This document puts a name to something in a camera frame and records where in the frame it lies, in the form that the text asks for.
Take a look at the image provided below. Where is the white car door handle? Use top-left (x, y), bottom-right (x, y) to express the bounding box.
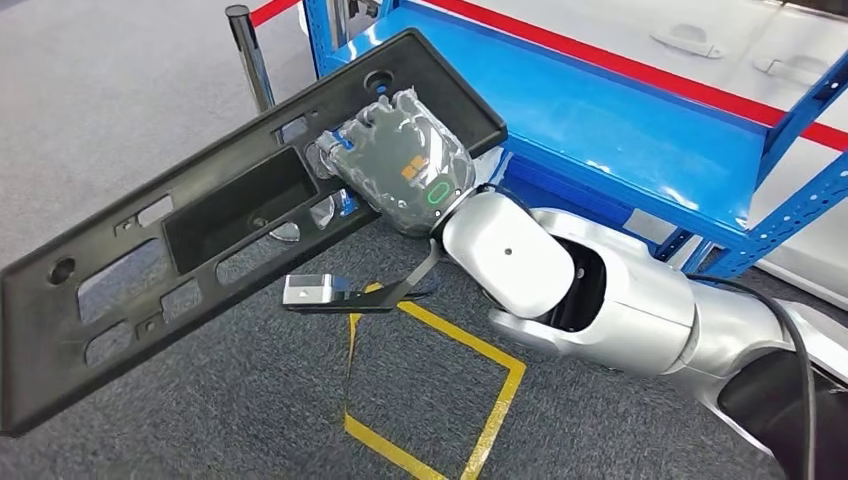
top-left (649, 24), bottom-right (725, 60)
top-left (753, 54), bottom-right (833, 87)

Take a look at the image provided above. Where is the black plastic plate holder part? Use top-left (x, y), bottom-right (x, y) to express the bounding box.
top-left (0, 27), bottom-right (509, 439)

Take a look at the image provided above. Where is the red barrier belt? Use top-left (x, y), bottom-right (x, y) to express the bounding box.
top-left (423, 0), bottom-right (848, 152)
top-left (248, 0), bottom-right (303, 29)

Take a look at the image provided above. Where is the chrome stanchion post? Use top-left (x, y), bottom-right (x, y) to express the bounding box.
top-left (225, 4), bottom-right (339, 243)

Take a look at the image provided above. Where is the white car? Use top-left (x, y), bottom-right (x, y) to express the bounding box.
top-left (457, 0), bottom-right (848, 313)

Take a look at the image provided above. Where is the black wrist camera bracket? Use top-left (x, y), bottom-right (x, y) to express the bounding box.
top-left (284, 238), bottom-right (442, 315)

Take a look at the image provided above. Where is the blue metal shelf rack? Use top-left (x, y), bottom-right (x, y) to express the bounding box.
top-left (303, 0), bottom-right (848, 280)

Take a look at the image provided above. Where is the yellow floor tape square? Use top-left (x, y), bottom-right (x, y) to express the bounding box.
top-left (343, 283), bottom-right (528, 480)

